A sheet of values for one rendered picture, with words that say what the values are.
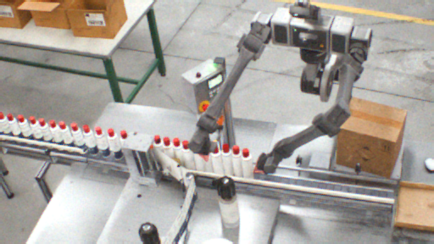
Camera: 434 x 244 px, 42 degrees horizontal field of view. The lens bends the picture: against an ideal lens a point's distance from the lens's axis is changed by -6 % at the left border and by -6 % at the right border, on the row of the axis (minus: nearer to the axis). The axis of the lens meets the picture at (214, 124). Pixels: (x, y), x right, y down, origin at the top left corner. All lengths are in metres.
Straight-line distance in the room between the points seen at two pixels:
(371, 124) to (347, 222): 0.49
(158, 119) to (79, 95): 1.81
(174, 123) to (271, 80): 1.66
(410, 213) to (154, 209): 1.26
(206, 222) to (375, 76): 2.54
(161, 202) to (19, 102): 2.65
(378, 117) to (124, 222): 1.36
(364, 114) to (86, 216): 1.50
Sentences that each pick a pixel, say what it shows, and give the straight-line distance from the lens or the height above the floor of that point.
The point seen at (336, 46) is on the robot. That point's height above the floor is 1.43.
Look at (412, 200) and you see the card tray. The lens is 2.98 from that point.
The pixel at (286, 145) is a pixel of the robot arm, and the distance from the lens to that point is 2.69.
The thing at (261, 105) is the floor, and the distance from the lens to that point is 4.67.
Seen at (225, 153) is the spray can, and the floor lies 1.05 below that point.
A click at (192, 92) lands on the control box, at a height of 1.42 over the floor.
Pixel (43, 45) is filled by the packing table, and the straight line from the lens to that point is 4.48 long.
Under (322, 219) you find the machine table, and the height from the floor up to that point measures 0.83.
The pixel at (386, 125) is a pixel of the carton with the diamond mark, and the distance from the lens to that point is 2.91.
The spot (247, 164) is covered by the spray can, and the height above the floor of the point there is 1.01.
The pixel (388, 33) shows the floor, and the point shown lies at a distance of 5.47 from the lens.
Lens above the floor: 3.13
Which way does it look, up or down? 43 degrees down
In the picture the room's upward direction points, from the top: 9 degrees counter-clockwise
